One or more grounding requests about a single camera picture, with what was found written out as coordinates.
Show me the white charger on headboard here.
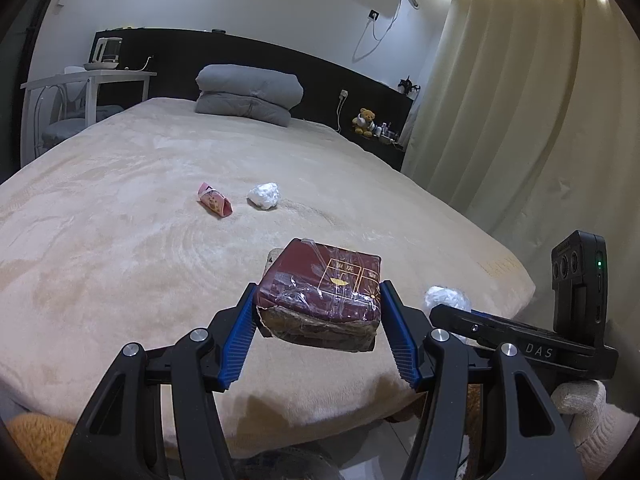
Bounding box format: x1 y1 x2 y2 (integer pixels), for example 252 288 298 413
335 89 348 133

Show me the white small appliance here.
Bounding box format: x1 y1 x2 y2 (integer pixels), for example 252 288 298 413
84 37 122 70

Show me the grey folded duvet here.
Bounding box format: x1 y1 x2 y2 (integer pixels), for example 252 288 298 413
195 64 304 110

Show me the small dark plant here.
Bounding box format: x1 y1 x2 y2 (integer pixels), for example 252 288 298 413
397 77 421 96

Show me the white desk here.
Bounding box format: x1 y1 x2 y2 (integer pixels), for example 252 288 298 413
20 70 156 167

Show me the beige plush bed blanket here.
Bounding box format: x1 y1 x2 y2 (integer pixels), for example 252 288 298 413
1 98 535 422

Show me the white crumpled foil wrapper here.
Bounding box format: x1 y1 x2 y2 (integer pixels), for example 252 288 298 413
423 285 472 316

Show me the brown teddy bear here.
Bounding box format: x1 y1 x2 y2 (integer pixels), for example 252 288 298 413
352 108 375 138

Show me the white metal chair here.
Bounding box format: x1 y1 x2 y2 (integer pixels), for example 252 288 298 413
32 65 123 157

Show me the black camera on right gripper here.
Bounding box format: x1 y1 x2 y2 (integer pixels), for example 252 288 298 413
551 230 608 347

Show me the beige curtain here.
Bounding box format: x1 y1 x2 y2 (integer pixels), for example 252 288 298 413
400 0 640 321

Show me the brown fluffy slippers rug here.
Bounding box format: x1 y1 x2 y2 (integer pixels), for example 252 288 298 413
8 413 75 480

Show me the white power cable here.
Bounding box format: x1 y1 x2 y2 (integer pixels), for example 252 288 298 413
351 0 405 64

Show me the dark red box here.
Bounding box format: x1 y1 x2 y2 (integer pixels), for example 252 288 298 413
255 238 382 353

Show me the black nightstand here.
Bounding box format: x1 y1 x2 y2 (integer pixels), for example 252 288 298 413
342 131 405 171

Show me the grey pillow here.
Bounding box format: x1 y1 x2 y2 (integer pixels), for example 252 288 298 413
195 92 291 127

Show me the white tissue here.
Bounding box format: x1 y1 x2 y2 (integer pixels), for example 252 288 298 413
247 182 280 210

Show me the black headboard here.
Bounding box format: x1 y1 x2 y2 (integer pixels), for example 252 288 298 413
91 27 414 137

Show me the pink rolled wrapper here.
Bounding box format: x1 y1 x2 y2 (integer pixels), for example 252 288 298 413
198 182 233 218

